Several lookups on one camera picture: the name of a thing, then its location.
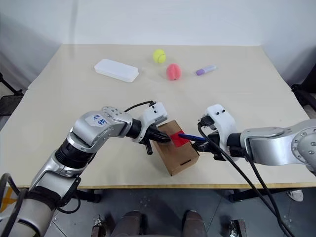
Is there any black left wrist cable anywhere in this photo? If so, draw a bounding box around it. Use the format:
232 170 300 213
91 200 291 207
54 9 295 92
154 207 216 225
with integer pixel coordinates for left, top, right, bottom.
123 100 158 112

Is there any metal foot bracket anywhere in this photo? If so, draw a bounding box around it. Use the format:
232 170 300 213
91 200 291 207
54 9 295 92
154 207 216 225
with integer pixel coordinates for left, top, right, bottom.
92 214 107 237
228 218 248 237

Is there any black tripod stand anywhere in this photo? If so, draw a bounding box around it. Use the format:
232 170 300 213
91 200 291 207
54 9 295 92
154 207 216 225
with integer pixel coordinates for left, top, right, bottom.
0 73 25 97

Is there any blue pen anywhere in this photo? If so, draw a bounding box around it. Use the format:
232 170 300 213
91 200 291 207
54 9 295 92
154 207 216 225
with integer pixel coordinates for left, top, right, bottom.
178 133 207 143

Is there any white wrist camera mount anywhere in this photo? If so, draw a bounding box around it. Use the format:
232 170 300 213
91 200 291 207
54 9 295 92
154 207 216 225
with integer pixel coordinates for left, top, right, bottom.
132 101 169 144
201 104 238 149

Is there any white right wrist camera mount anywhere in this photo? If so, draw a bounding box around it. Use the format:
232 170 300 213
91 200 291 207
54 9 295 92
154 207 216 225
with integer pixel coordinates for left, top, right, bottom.
201 104 238 149

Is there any black table leg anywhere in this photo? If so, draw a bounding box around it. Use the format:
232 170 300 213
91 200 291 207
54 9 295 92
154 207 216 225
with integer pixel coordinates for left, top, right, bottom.
228 189 291 202

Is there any pink toy peach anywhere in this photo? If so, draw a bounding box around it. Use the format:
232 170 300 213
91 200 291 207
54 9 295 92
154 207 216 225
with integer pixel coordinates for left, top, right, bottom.
165 63 182 81

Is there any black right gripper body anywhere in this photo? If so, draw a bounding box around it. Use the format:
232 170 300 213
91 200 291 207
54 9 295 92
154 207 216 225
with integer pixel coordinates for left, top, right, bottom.
207 131 230 161

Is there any red tape patch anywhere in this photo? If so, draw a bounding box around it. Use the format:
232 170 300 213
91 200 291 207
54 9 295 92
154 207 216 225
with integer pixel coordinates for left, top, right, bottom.
169 131 190 148

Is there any white shoe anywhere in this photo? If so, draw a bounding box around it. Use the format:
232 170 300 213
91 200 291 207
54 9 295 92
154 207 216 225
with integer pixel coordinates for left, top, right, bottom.
286 189 304 203

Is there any purple highlighter pen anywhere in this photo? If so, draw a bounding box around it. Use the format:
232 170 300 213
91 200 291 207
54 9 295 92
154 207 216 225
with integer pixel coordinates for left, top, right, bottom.
196 65 218 77

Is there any black chair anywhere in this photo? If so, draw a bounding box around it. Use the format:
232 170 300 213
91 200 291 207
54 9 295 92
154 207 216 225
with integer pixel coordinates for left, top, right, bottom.
290 70 316 110

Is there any white plastic case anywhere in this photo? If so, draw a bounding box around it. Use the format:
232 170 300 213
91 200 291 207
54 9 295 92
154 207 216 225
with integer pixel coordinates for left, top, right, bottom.
94 58 140 83

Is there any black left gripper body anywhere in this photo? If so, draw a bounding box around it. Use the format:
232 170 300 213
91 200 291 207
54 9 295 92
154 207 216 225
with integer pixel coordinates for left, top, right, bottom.
142 123 161 156

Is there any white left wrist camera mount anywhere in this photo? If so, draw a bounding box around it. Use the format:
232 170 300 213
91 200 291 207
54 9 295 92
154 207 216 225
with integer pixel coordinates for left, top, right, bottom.
132 101 169 144

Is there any thick black looping cable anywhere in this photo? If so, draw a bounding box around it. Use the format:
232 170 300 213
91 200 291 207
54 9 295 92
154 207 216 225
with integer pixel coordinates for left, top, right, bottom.
0 172 28 237

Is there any yellow tennis ball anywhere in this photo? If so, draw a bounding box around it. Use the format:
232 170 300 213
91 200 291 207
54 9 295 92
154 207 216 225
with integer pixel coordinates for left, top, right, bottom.
153 49 167 66

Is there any brown cardboard box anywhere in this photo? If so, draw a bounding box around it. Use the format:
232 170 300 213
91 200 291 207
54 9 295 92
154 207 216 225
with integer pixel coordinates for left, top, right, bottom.
150 120 200 177

